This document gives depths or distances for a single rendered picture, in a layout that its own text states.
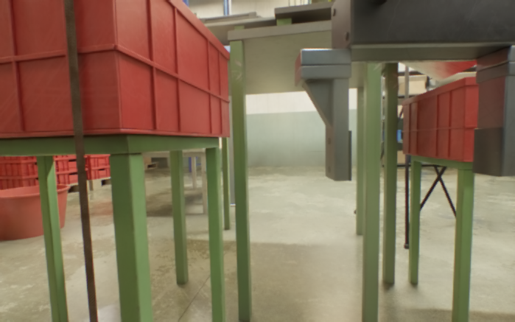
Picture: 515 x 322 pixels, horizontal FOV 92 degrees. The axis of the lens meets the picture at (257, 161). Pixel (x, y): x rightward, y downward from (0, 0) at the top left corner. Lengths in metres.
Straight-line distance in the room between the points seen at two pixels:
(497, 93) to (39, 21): 0.47
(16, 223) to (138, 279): 1.95
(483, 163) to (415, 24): 0.13
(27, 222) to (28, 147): 1.85
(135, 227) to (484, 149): 0.38
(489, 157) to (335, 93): 0.14
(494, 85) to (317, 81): 0.15
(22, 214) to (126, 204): 1.93
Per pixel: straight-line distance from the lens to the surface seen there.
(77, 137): 0.35
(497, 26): 0.27
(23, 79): 0.42
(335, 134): 0.21
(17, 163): 3.57
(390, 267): 1.26
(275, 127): 6.18
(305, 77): 0.21
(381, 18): 0.23
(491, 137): 0.28
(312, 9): 0.85
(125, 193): 0.36
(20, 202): 2.25
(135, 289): 0.40
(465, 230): 0.94
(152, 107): 0.37
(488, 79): 0.29
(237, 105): 0.82
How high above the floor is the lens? 0.61
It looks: 4 degrees down
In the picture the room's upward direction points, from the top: 1 degrees counter-clockwise
